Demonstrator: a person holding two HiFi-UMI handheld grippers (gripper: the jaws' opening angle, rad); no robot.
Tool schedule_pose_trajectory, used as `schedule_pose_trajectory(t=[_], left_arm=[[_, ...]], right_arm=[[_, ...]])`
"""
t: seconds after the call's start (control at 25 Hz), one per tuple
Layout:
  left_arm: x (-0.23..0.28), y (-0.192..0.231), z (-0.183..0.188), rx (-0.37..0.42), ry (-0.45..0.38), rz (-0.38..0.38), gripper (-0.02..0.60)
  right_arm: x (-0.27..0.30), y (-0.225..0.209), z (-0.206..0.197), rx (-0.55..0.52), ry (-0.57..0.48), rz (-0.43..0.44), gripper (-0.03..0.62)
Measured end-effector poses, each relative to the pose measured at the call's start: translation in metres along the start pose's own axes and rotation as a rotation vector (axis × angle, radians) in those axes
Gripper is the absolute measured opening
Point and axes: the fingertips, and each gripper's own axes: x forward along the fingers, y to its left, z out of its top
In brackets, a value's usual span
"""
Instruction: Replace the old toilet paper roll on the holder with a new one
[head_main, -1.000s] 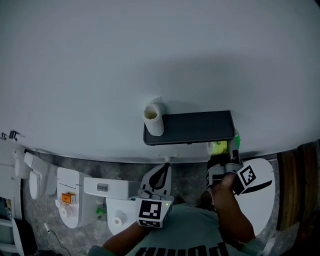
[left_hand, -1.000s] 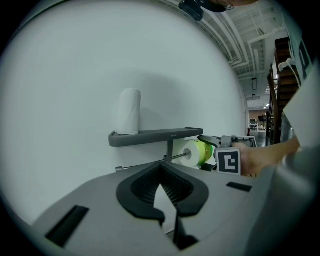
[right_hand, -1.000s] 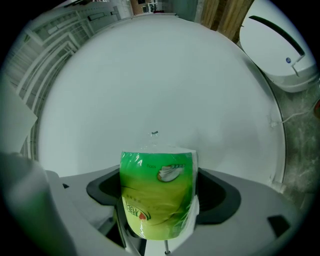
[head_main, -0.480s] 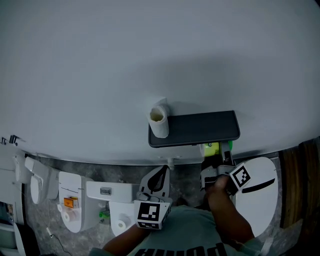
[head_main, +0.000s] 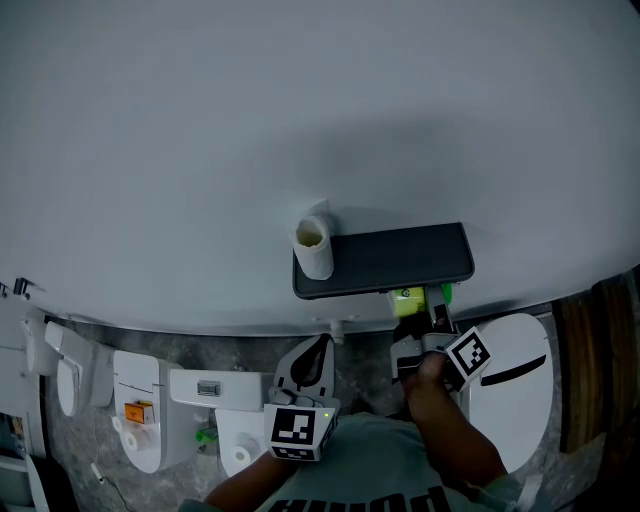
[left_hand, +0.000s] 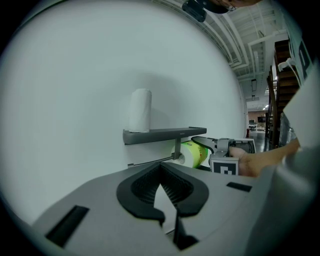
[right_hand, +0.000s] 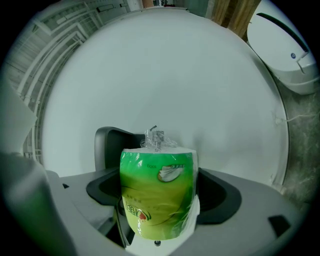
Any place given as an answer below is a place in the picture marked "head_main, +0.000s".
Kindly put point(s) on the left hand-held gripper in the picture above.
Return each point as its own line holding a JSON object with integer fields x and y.
{"x": 295, "y": 432}

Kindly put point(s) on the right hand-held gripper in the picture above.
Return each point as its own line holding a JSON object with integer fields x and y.
{"x": 467, "y": 355}

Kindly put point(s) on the small white cap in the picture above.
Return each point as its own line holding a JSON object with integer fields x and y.
{"x": 117, "y": 424}

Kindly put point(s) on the person's right hand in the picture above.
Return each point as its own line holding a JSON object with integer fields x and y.
{"x": 425, "y": 375}

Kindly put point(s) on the white tankless smart toilet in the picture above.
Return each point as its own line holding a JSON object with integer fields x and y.
{"x": 137, "y": 372}

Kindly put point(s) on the green toilet paper roll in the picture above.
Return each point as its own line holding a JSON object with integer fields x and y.
{"x": 407, "y": 302}

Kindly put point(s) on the white oval lid toilet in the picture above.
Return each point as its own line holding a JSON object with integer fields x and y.
{"x": 510, "y": 415}

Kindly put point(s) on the person's dark shoe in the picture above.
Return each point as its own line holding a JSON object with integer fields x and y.
{"x": 370, "y": 407}

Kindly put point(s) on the person's right forearm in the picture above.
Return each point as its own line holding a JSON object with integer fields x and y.
{"x": 450, "y": 440}

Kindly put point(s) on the brown wooden panel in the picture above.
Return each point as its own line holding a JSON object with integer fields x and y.
{"x": 590, "y": 370}

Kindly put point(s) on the white wall pipe fitting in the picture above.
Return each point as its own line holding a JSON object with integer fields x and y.
{"x": 338, "y": 331}

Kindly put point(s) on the green bottle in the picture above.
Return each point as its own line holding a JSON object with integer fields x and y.
{"x": 206, "y": 435}

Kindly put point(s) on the white side cabinet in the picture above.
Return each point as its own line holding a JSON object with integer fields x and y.
{"x": 17, "y": 390}

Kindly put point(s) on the white slim toilet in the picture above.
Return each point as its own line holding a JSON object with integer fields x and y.
{"x": 85, "y": 365}

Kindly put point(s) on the person's teal printed shirt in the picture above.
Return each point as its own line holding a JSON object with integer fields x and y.
{"x": 370, "y": 460}

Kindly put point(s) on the person's left forearm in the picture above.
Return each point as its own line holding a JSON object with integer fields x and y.
{"x": 250, "y": 482}

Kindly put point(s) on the white toilet with tank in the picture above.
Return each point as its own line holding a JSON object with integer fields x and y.
{"x": 190, "y": 387}

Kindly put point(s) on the large black wall hook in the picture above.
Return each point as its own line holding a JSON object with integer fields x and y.
{"x": 21, "y": 287}

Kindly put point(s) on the dark cabinet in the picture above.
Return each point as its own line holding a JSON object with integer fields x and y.
{"x": 625, "y": 475}

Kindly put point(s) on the orange box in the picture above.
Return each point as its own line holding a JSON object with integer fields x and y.
{"x": 136, "y": 412}

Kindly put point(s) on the black paper holder shelf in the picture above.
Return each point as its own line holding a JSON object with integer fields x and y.
{"x": 390, "y": 260}

